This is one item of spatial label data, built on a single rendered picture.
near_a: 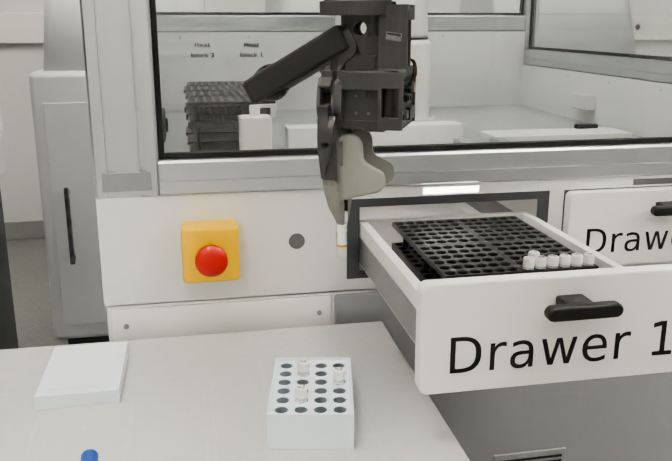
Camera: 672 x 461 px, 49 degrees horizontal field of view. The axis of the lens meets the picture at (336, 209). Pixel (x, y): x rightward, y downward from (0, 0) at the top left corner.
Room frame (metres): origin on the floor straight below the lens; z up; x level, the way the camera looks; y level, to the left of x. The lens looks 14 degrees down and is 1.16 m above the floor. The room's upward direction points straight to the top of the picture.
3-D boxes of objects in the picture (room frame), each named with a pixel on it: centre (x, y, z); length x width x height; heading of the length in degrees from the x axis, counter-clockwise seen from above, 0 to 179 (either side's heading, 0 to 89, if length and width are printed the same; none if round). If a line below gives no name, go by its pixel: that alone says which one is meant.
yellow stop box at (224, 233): (0.91, 0.16, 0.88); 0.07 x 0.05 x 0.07; 101
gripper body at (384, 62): (0.71, -0.03, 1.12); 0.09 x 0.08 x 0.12; 75
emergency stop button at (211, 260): (0.88, 0.15, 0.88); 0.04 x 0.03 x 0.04; 101
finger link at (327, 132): (0.70, 0.00, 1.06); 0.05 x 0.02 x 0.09; 165
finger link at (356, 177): (0.69, -0.02, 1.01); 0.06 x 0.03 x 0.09; 74
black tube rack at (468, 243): (0.87, -0.18, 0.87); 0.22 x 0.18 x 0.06; 11
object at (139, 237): (1.47, -0.11, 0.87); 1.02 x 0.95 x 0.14; 101
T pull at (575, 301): (0.65, -0.22, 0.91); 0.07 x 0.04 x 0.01; 101
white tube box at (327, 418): (0.70, 0.03, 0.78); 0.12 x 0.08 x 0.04; 1
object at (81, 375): (0.78, 0.29, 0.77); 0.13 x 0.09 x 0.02; 11
